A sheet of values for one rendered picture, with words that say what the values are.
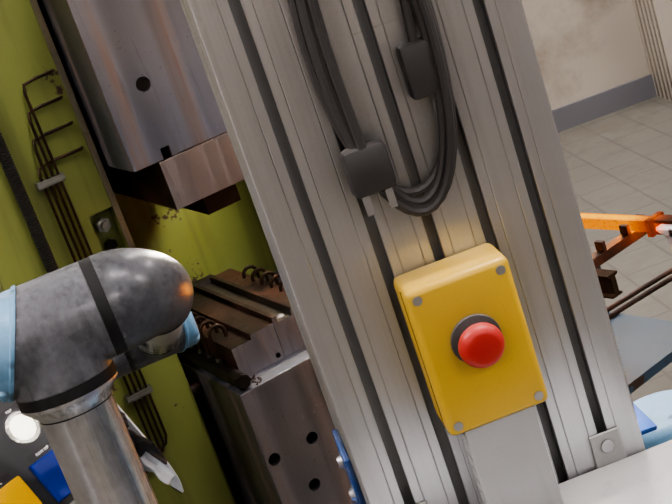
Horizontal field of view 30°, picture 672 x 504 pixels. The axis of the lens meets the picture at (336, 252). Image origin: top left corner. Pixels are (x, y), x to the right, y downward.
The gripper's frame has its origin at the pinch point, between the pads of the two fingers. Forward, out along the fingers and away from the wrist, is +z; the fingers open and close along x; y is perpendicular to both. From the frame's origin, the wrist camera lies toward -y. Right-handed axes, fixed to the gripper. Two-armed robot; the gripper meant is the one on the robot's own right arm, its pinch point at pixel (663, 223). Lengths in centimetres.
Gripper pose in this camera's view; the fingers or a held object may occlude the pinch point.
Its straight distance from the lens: 246.7
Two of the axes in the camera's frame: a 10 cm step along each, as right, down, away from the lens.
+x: 7.4, -4.3, 5.3
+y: 3.1, 9.0, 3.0
